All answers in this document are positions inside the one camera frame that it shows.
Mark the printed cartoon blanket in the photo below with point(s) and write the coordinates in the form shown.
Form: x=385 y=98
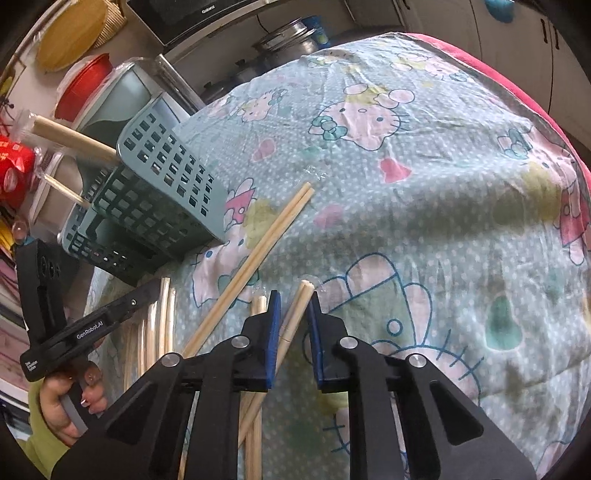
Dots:
x=415 y=207

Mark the small steel pot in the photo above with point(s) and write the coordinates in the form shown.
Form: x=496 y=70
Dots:
x=244 y=71

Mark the round bamboo tray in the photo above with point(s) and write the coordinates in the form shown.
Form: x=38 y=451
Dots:
x=69 y=37

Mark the round straw mat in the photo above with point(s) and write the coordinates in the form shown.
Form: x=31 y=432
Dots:
x=113 y=21

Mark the person's left hand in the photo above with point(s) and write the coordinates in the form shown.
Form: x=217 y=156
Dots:
x=57 y=401

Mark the red quilt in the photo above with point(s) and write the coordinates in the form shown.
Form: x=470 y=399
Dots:
x=521 y=92

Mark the red plastic bowl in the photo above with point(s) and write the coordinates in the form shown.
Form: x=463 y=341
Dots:
x=85 y=78

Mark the black microwave oven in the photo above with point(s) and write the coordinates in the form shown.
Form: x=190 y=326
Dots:
x=207 y=14

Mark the red plastic bag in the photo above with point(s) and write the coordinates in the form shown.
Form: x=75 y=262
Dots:
x=14 y=170

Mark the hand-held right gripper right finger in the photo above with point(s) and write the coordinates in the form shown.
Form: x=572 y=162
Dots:
x=316 y=350

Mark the stack of steel pots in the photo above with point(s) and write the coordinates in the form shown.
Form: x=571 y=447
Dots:
x=281 y=39

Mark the blue hanging bin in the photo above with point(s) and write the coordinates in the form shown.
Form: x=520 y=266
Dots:
x=499 y=9

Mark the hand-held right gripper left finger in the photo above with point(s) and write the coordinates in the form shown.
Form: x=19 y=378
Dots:
x=272 y=344

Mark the metal shelf rack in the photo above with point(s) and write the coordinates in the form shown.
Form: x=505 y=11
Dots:
x=178 y=83

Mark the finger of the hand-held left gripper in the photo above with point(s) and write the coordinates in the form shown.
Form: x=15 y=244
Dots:
x=136 y=300

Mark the teal plastic utensil basket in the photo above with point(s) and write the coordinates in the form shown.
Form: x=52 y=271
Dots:
x=152 y=203

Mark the white kitchen cabinets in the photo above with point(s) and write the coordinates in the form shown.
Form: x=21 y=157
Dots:
x=521 y=41

